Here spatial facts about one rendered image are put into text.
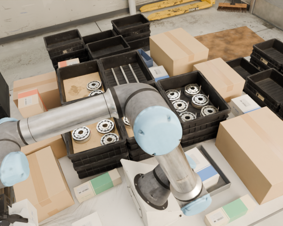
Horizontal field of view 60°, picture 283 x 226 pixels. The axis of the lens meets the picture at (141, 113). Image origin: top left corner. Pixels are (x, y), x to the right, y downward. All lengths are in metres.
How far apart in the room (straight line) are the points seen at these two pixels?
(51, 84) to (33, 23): 2.80
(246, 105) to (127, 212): 0.97
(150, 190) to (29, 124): 0.56
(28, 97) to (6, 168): 1.08
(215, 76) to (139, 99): 1.16
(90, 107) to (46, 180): 0.68
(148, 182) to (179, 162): 0.34
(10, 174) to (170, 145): 0.39
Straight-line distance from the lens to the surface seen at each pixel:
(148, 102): 0.62
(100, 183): 1.35
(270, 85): 2.58
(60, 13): 4.55
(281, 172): 1.29
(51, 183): 1.31
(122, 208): 1.33
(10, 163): 0.66
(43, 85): 1.87
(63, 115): 0.72
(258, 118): 1.47
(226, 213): 1.28
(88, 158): 1.31
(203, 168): 1.33
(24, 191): 1.34
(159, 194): 1.06
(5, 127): 0.77
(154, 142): 0.61
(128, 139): 1.26
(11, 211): 0.97
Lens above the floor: 1.91
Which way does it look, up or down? 46 degrees down
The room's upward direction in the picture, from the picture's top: 6 degrees counter-clockwise
